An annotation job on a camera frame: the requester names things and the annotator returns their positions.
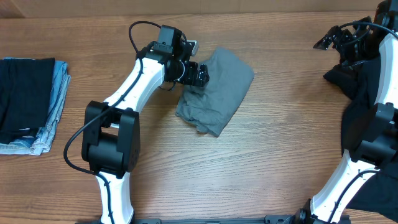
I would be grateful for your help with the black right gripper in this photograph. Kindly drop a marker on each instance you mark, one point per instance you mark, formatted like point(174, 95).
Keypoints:
point(337, 37)

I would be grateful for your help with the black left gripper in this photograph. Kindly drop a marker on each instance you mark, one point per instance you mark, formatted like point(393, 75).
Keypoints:
point(201, 74)

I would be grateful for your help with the grey shorts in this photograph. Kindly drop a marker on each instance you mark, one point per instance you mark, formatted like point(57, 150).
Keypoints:
point(210, 108)

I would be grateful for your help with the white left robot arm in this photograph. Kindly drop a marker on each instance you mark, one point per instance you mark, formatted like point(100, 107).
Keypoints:
point(111, 131)

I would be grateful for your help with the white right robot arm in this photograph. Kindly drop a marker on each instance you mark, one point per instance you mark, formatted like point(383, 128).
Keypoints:
point(359, 164)

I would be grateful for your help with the black t-shirt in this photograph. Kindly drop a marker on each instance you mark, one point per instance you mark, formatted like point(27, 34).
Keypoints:
point(360, 85)

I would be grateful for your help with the folded blue jeans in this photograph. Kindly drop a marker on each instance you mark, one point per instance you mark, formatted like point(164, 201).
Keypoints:
point(42, 141)

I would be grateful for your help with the brown cardboard backdrop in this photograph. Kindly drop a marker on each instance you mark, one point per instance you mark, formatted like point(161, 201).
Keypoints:
point(87, 8)

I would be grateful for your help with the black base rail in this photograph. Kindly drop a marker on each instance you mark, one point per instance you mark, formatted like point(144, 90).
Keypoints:
point(269, 219)

